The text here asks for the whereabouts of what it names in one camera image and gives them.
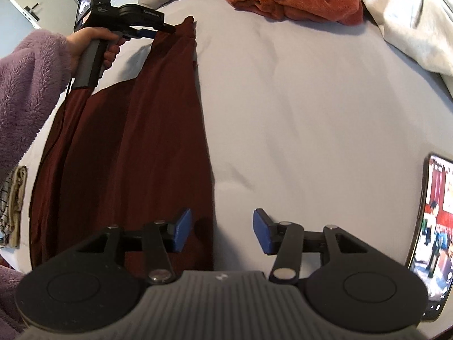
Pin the dark red sweater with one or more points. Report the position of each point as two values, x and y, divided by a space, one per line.
128 155

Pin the grey striped folded garment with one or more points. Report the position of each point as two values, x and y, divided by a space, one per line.
7 226

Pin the tan striped folded garment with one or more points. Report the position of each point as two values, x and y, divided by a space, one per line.
16 199

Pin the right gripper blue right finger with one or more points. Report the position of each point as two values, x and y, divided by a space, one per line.
264 229

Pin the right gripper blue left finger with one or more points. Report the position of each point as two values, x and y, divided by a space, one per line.
179 231

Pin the person's left hand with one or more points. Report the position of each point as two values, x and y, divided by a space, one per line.
79 41

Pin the smartphone on bed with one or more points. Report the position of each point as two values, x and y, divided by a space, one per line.
430 256

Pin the white crumpled garment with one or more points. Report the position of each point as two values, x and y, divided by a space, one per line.
422 29

